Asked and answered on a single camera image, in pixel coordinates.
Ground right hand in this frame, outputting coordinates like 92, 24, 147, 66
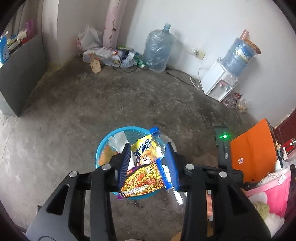
206, 193, 213, 217

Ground white wall socket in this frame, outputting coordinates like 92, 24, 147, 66
191, 48, 206, 60

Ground orange cardboard box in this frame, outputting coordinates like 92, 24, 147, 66
230, 119, 278, 183

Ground white plastic bag by wall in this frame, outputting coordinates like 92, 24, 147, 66
76, 24, 103, 55

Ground black tracking camera box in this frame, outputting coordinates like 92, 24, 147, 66
214, 126, 231, 170

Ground white water dispenser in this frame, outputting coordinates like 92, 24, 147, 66
201, 58, 238, 102

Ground pepsi plastic bottle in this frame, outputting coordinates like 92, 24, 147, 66
149, 126, 187, 214

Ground pink rolled mat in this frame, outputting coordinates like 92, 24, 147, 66
103, 0, 127, 49

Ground grey storage cabinet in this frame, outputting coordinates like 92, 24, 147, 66
0, 34, 47, 117

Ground blue water jug on dispenser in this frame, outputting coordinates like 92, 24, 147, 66
221, 38, 257, 77

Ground white tissue in basket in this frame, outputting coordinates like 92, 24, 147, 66
108, 131, 128, 154

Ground empty water jug on floor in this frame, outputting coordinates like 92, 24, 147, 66
142, 23, 176, 73

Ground purple noodle snack bag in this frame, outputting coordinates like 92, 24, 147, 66
119, 135, 165, 198

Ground blue plastic trash basket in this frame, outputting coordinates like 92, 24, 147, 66
96, 126, 171, 199

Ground blue detergent bottle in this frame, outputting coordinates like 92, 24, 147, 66
0, 36, 10, 64

